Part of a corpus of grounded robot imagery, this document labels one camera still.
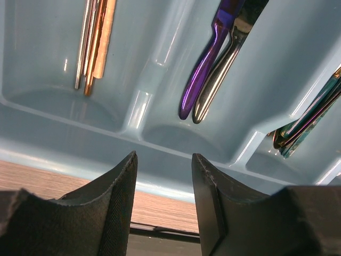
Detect black knife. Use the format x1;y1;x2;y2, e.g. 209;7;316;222
192;0;269;124

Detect silver chopstick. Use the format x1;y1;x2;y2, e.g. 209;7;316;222
74;0;92;90

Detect black spoon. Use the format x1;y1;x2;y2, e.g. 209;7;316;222
273;85;340;149

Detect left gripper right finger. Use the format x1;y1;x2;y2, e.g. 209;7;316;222
191;154;340;255

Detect blue plastic cutlery tray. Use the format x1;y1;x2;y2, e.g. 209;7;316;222
1;1;340;202

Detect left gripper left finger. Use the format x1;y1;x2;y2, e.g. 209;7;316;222
1;151;137;255

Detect purple handled utensil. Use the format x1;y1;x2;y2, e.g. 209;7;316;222
178;0;244;120

